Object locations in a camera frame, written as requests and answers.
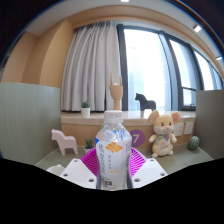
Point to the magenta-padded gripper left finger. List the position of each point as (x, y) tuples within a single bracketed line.
[(89, 163)]

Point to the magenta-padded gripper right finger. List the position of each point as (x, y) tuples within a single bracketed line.
[(137, 162)]

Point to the clear plastic water bottle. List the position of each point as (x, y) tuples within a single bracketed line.
[(113, 156)]

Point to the small potted green plant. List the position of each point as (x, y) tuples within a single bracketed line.
[(89, 145)]

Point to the round purple number sign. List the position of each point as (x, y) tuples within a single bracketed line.
[(138, 138)]

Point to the beige mouse plush toy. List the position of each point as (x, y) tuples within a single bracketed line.
[(163, 140)]

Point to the pink horse figurine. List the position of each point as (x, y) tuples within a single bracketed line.
[(63, 140)]

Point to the potted plant in white pot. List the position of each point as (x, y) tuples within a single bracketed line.
[(85, 111)]

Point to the round green cactus decoration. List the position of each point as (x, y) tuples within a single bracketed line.
[(193, 143)]

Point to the black horse figurine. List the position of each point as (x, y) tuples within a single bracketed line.
[(146, 104)]

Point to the wooden hand model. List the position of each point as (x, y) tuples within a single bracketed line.
[(116, 93)]

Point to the grey pleated curtain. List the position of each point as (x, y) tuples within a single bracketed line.
[(90, 66)]

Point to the ceiling lights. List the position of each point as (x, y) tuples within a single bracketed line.
[(197, 28)]

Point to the white wall socket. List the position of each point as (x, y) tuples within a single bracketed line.
[(188, 128), (179, 129)]

